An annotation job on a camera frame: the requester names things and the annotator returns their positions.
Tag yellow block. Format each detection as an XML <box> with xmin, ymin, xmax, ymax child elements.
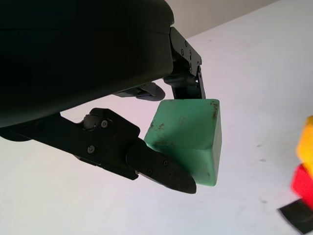
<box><xmin>295</xmin><ymin>116</ymin><xmax>313</xmax><ymax>172</ymax></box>

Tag green block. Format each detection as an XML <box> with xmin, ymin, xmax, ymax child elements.
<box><xmin>143</xmin><ymin>98</ymin><xmax>222</xmax><ymax>187</ymax></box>

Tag black tape strip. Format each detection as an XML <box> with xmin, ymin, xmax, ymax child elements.
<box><xmin>277</xmin><ymin>198</ymin><xmax>313</xmax><ymax>235</ymax></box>

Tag red block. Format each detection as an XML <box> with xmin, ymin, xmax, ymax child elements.
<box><xmin>290</xmin><ymin>163</ymin><xmax>313</xmax><ymax>211</ymax></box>

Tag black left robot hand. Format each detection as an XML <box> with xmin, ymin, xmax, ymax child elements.
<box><xmin>0</xmin><ymin>0</ymin><xmax>208</xmax><ymax>194</ymax></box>

